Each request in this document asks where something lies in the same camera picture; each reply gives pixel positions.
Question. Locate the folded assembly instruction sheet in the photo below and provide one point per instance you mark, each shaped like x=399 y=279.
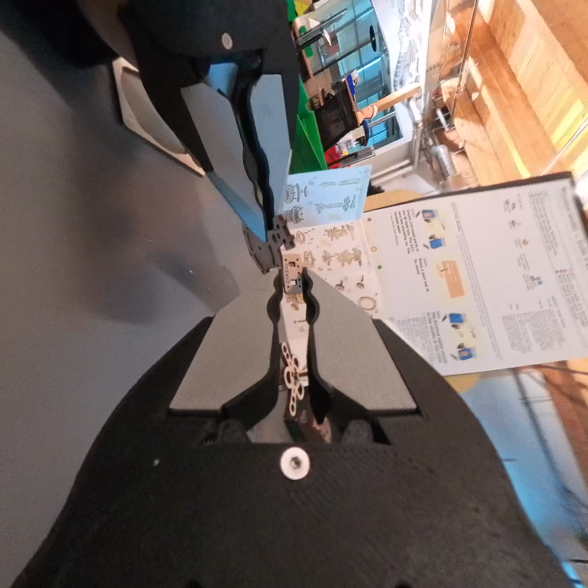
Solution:
x=330 y=248

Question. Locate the plywood parts sheet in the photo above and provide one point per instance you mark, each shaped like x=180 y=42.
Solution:
x=118 y=92

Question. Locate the wooden flower-disc rod assembly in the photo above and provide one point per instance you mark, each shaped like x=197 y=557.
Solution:
x=291 y=372

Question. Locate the small wooden connector piece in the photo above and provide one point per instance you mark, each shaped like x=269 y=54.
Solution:
x=287 y=275

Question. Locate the green plastic bin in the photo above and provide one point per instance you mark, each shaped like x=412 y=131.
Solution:
x=312 y=138

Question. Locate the white instruction board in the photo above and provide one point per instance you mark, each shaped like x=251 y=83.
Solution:
x=482 y=275

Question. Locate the round wooden frame part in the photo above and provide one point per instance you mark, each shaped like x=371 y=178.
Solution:
x=259 y=250

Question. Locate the silver ventilation duct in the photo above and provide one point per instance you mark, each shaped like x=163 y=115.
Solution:
x=443 y=158

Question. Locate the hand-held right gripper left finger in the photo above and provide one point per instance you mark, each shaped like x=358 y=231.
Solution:
x=229 y=363

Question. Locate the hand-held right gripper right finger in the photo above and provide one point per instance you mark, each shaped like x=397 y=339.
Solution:
x=363 y=363

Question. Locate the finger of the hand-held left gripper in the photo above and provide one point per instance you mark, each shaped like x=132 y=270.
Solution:
x=211 y=128
x=273 y=115

